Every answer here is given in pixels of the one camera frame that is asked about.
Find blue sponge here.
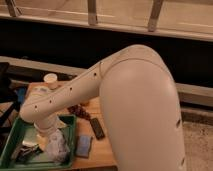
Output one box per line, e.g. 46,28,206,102
75,135,92,158

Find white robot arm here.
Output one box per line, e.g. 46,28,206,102
20,45,186,171

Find yellow round fruit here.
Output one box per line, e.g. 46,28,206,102
80,101,90,106

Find dark grape bunch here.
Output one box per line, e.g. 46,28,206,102
68,105,90,120

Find black remote control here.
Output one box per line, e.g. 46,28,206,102
90,118,105,140

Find green plastic tray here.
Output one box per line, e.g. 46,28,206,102
0,115,76,171

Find white towel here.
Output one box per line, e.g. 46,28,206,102
45,129,70,163

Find wooden cutting board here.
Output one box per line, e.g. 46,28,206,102
26,82,117,171

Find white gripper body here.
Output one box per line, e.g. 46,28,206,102
34,117,57,137

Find white paper cup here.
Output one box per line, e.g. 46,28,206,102
43,73,58,90

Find black tongs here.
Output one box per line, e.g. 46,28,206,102
11,144,42,163

